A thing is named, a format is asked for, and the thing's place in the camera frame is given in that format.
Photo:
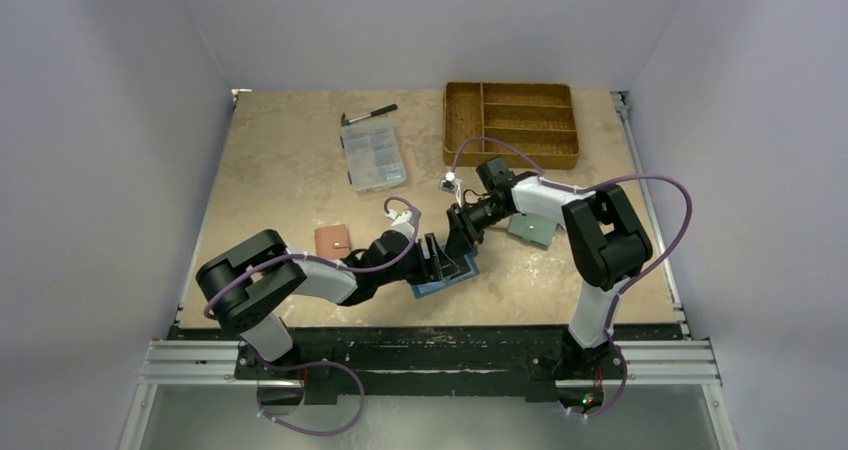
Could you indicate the blue leather card holder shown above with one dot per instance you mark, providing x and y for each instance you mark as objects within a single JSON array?
[{"x": 467, "y": 269}]

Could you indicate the pink leather card holder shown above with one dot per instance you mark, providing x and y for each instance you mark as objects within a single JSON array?
[{"x": 332, "y": 242}]

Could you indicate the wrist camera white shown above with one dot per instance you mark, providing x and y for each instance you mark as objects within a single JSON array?
[
  {"x": 450, "y": 183},
  {"x": 405, "y": 222}
]

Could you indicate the wicker cutlery tray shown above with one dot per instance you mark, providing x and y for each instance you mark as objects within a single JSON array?
[{"x": 538, "y": 119}]

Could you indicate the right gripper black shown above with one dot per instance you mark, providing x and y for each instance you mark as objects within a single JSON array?
[{"x": 460, "y": 222}]

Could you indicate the clear plastic screw organizer box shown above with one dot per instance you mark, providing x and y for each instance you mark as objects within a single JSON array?
[{"x": 373, "y": 156}]

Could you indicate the teal green card holder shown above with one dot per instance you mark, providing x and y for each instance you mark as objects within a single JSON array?
[{"x": 533, "y": 229}]

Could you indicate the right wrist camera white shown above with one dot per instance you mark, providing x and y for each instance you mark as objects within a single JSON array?
[{"x": 450, "y": 183}]

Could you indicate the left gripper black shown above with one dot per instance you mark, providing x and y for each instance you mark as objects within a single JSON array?
[{"x": 429, "y": 256}]

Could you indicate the aluminium frame rail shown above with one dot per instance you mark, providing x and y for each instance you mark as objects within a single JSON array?
[{"x": 215, "y": 363}]

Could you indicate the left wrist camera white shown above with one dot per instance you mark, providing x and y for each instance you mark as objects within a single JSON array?
[{"x": 405, "y": 222}]

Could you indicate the claw hammer black handle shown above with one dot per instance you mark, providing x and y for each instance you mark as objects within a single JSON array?
[{"x": 345, "y": 121}]

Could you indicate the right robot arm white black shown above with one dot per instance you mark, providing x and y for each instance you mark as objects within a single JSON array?
[{"x": 608, "y": 244}]

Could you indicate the black metal base rail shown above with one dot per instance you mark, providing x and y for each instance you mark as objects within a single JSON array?
[{"x": 436, "y": 361}]

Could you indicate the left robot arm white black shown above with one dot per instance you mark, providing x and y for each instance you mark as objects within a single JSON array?
[{"x": 244, "y": 285}]

